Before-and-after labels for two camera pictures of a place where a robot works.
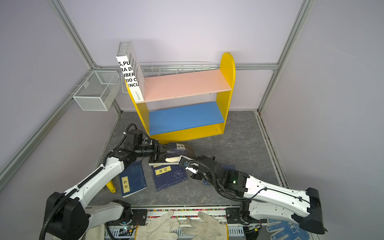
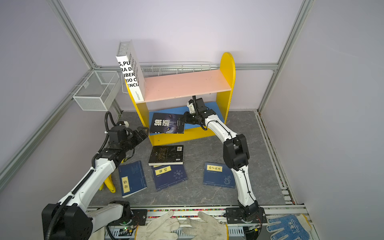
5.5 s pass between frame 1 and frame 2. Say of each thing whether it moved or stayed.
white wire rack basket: stayed
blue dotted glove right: stayed
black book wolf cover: moved
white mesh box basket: stayed
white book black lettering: stayed
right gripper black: moved
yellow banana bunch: stayed
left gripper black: moved
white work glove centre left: stayed
